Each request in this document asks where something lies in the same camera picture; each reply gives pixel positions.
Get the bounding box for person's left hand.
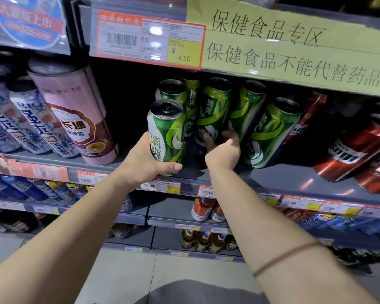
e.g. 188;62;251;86
119;131;183;190

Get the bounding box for person's right hand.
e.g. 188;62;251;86
202;130;241;171

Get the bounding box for grey store shelving unit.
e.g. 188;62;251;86
0;0;380;266

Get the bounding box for tall pink drink can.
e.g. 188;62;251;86
27;58;119;166

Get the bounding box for blue-white RIO cans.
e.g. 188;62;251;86
0;50;80;159

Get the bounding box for person's right forearm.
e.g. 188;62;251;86
209;164;380;304

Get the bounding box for person's left forearm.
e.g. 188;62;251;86
0;174;156;304

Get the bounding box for person's white top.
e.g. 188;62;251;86
149;280;263;304

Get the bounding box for orange promo strip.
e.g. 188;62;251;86
0;155;70;182

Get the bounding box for brown wrist band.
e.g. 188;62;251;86
252;240;320;277

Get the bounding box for yellow paper sign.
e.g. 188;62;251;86
186;0;380;98

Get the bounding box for orange-bordered price tag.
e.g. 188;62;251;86
89;10;206;71

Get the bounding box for blue round promo sign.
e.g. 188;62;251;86
0;0;71;56

